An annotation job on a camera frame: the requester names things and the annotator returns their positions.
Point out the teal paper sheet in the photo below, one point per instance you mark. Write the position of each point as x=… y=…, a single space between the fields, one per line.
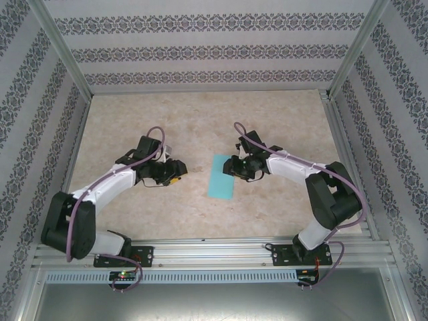
x=220 y=184

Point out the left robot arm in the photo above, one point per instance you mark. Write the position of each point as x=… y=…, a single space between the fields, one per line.
x=110 y=182

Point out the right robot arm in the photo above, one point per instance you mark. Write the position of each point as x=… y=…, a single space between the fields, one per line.
x=291 y=165

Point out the left controller board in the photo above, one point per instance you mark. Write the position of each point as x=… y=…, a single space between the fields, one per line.
x=122 y=275

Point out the controller board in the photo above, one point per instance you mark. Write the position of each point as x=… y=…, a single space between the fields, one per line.
x=122 y=275
x=307 y=277

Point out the right controller board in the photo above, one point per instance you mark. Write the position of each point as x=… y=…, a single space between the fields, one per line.
x=307 y=277

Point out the grey metal tray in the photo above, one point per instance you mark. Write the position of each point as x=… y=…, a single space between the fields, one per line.
x=214 y=304

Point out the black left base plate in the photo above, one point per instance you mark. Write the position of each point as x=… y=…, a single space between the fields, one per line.
x=147 y=255

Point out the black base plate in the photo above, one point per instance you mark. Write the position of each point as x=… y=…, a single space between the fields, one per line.
x=279 y=255
x=147 y=255

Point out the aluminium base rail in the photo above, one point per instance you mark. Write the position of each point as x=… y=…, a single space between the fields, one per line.
x=214 y=250

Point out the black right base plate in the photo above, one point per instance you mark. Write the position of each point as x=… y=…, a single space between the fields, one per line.
x=279 y=255

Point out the aluminium side rail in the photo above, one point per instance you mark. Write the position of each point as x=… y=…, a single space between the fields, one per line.
x=344 y=150

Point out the aluminium frame post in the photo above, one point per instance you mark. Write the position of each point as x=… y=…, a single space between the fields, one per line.
x=60 y=47
x=359 y=47

